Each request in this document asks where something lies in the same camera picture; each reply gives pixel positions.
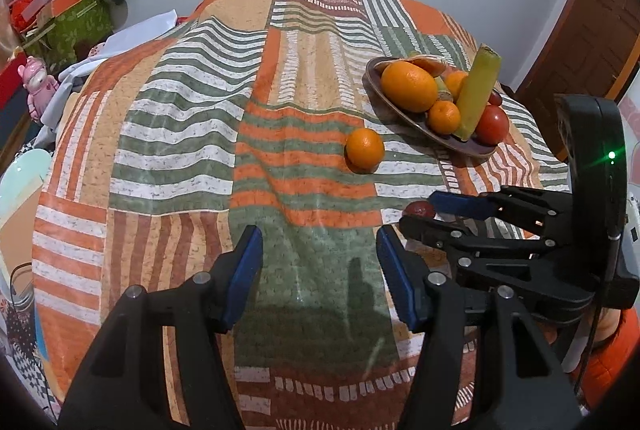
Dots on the green storage box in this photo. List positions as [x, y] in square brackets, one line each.
[75, 29]

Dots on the small mandarin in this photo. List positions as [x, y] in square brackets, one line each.
[365, 148]
[443, 116]

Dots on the small red cherry tomato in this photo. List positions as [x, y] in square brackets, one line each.
[419, 210]

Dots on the yellow green corn piece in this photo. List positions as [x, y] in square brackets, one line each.
[441, 85]
[477, 94]

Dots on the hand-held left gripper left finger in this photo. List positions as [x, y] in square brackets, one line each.
[245, 270]

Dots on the light green plate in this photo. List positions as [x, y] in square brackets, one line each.
[22, 180]

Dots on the white cloth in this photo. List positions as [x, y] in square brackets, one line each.
[130, 37]

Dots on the purple round plate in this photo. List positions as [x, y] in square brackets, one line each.
[450, 142]

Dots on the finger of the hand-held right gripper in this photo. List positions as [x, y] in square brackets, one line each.
[465, 205]
[430, 230]

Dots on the striped patchwork blanket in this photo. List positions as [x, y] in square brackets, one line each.
[200, 134]

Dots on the large orange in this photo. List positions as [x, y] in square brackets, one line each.
[456, 82]
[409, 85]

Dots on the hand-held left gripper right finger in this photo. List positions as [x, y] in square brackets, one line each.
[395, 275]

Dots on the pink rabbit figure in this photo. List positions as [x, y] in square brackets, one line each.
[37, 84]

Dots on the person's right forearm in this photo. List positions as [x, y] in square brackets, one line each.
[615, 350]

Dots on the red gift bag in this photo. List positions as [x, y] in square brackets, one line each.
[25, 7]

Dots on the red box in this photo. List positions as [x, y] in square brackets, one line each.
[11, 65]

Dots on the brown wooden door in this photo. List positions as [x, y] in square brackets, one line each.
[590, 24]

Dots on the floral cloth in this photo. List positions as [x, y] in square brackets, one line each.
[20, 345]

